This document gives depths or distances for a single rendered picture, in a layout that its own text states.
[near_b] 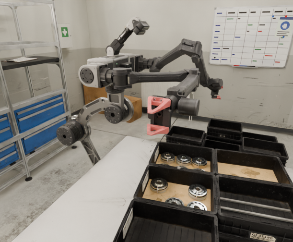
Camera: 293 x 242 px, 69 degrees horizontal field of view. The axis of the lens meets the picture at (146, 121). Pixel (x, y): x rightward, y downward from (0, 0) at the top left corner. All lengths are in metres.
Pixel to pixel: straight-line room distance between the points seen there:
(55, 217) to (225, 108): 3.52
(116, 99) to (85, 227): 0.81
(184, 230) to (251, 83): 3.35
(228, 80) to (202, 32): 0.97
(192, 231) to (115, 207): 0.50
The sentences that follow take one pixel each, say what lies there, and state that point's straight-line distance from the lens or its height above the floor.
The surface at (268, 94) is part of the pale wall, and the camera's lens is 4.22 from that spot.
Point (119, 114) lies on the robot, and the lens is 1.49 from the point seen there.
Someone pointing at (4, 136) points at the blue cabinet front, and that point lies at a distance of 2.70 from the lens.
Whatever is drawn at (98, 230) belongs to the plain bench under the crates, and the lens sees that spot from 1.31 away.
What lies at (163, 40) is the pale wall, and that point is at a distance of 4.27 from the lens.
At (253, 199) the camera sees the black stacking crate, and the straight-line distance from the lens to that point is 1.39.
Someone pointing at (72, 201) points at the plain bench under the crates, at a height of 0.70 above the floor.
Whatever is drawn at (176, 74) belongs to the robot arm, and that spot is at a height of 1.47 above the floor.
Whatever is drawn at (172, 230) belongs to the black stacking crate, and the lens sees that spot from 1.12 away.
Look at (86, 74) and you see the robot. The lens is 1.25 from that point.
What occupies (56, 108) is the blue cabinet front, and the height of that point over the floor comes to 0.71.
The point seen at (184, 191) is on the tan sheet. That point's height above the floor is 0.83.
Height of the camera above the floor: 1.69
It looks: 23 degrees down
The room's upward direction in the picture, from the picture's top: straight up
